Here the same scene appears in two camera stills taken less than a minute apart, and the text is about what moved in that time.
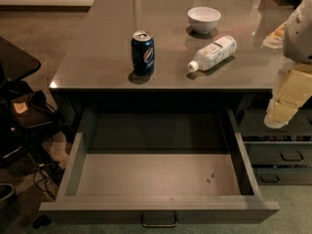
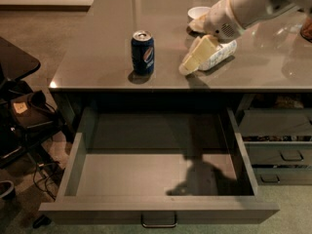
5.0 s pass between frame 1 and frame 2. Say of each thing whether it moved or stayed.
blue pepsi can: stayed
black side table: stayed
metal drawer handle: stayed
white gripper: moved
